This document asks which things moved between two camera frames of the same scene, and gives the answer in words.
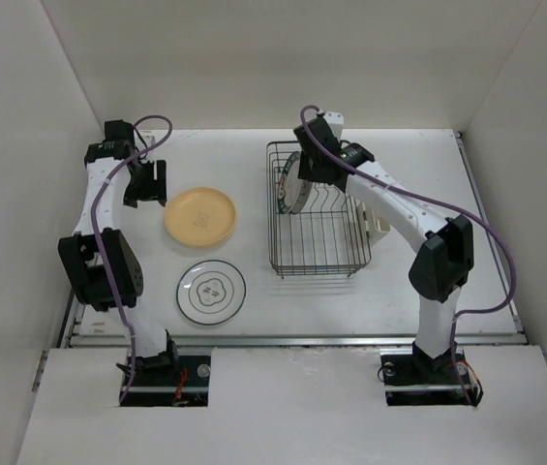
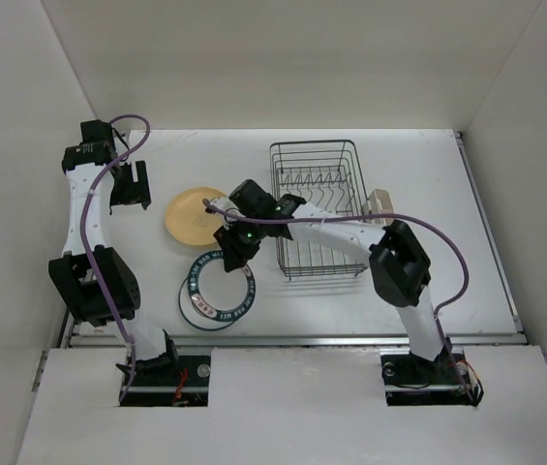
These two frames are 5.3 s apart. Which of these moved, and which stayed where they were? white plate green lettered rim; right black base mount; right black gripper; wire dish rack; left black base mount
Moved: white plate green lettered rim; right black gripper
Stayed: right black base mount; left black base mount; wire dish rack
